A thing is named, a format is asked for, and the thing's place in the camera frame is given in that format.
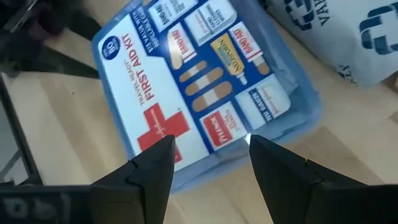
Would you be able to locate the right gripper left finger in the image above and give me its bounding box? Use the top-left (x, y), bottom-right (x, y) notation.
top-left (90, 134), bottom-right (177, 224)

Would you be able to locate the blue first aid kit box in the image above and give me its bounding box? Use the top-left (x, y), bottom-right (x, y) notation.
top-left (91, 0), bottom-right (323, 194)

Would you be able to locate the white blue-patterned wipes packet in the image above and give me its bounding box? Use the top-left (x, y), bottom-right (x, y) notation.
top-left (264, 0), bottom-right (398, 90)

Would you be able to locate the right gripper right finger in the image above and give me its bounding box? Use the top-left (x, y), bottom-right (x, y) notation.
top-left (248, 134), bottom-right (398, 224)

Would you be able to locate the black table frame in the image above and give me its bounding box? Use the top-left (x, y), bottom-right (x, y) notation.
top-left (0, 43), bottom-right (102, 187)

